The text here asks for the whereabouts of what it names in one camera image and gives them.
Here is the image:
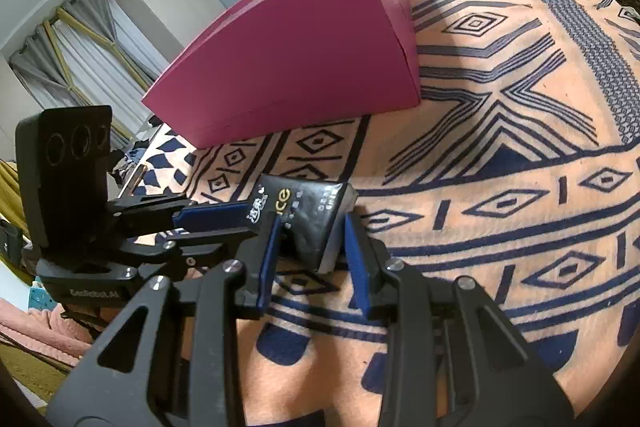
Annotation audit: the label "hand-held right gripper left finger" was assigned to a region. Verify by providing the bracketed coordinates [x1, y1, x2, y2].
[45, 213, 285, 427]

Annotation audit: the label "yellow cloth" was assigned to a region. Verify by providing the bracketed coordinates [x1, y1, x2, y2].
[0, 159, 33, 288]

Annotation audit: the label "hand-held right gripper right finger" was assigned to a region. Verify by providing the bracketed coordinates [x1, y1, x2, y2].
[344, 211, 574, 427]

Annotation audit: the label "orange navy patterned blanket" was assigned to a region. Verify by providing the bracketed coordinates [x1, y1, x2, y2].
[120, 0, 640, 427]

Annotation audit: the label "magenta cardboard box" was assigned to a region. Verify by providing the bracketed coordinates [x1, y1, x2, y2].
[141, 0, 422, 148]

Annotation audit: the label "grey curtain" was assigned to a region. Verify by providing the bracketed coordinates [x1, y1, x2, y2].
[7, 29, 76, 142]
[55, 0, 171, 108]

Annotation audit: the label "dark blue clothes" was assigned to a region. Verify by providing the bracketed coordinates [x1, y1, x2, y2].
[112, 139, 151, 180]

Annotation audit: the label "black packet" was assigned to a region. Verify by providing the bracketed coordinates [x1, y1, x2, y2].
[248, 173, 358, 273]

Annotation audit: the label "blue plastic basket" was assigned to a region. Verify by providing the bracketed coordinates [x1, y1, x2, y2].
[27, 282, 58, 313]

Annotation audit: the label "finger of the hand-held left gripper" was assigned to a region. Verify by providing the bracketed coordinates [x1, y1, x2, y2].
[120, 229, 258, 280]
[106, 194, 262, 235]

